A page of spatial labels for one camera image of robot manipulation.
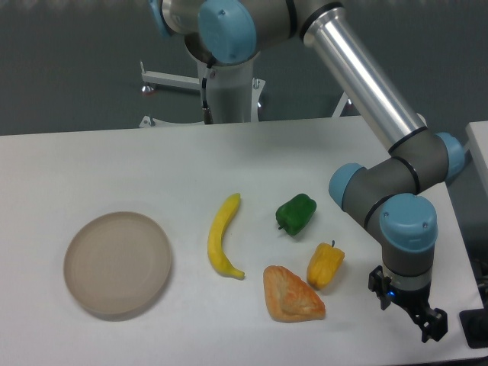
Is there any green bell pepper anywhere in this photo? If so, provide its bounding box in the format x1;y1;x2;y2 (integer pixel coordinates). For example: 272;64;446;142
275;194;317;236

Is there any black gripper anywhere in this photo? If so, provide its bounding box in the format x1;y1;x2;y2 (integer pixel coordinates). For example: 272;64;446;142
368;265;448;342

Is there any yellow orange bell pepper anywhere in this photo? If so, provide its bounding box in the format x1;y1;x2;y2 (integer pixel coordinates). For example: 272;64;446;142
307;241;345;290

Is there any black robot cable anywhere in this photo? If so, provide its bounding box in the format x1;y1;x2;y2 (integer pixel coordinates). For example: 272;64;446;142
201;56;217;125

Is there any black device at right edge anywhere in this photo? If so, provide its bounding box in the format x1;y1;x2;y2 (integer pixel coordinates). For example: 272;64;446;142
459;309;487;349

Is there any triangular golden pastry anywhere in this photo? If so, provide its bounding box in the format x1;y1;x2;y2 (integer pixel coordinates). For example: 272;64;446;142
263;265;326;323

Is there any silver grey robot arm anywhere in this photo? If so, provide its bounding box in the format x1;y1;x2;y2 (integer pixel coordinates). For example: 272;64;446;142
149;1;464;341

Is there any yellow banana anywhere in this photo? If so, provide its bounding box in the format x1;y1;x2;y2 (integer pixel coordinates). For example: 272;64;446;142
207;193;245;281

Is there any beige round plate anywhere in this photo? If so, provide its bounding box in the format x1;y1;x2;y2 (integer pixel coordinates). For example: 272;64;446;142
63;211;172;321

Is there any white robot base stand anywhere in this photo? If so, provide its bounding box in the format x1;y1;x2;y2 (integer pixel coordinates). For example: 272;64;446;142
140;61;268;125

